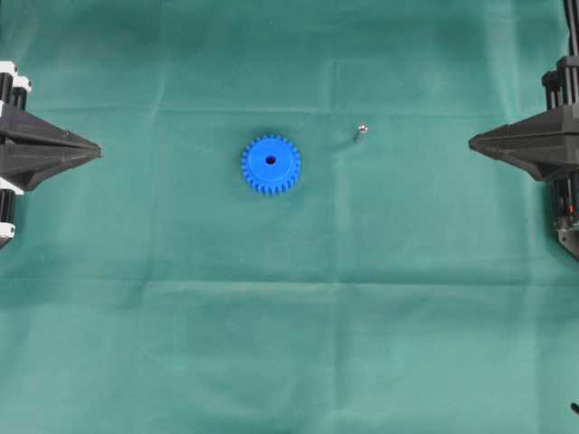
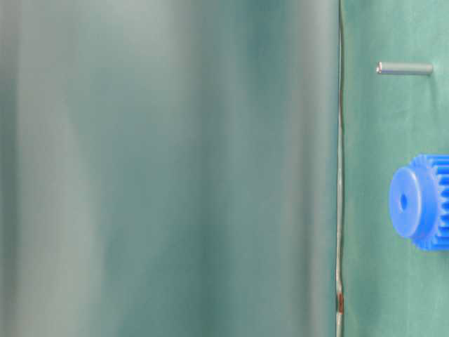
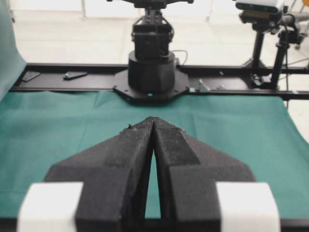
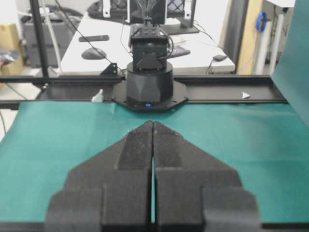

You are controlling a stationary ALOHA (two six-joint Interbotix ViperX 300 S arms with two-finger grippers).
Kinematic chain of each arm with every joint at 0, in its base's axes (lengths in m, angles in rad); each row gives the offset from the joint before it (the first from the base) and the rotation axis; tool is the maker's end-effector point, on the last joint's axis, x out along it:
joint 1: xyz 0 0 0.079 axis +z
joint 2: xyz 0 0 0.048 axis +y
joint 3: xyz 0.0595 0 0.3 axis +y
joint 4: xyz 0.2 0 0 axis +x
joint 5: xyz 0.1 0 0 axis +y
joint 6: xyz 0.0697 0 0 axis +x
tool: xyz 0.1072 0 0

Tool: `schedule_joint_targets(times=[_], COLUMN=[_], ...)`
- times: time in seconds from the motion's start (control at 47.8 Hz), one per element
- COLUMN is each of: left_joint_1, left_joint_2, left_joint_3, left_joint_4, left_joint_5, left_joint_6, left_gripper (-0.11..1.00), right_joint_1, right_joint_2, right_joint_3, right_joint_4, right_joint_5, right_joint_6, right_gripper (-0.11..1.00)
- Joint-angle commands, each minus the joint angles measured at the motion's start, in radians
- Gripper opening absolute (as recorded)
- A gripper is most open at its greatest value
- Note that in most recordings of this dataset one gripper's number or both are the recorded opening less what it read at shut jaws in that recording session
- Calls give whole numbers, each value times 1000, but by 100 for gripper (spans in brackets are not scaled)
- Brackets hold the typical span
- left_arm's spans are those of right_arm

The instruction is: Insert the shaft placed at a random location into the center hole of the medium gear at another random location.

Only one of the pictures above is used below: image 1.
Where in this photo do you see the small metal shaft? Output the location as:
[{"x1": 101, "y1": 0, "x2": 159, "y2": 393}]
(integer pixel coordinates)
[{"x1": 353, "y1": 123, "x2": 369, "y2": 144}]

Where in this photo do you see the green table cloth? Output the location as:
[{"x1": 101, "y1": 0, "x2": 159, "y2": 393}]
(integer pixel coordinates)
[{"x1": 1, "y1": 1, "x2": 578, "y2": 433}]

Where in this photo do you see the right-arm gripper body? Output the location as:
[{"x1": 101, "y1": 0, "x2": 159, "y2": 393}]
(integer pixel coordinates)
[{"x1": 542, "y1": 55, "x2": 578, "y2": 259}]

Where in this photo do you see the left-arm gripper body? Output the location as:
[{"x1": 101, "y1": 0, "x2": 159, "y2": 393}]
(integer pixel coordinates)
[{"x1": 0, "y1": 60, "x2": 33, "y2": 249}]

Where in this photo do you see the blue plastic gear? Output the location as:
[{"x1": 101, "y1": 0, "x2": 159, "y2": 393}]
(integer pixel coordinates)
[{"x1": 241, "y1": 134, "x2": 302, "y2": 196}]

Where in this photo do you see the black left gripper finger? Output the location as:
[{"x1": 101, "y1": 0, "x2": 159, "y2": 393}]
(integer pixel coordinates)
[
  {"x1": 1, "y1": 149, "x2": 101, "y2": 189},
  {"x1": 1, "y1": 106, "x2": 101, "y2": 151}
]

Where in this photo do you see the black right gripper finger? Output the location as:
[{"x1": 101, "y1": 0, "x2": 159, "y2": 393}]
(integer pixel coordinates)
[
  {"x1": 469, "y1": 106, "x2": 578, "y2": 152},
  {"x1": 469, "y1": 144, "x2": 578, "y2": 182}
]

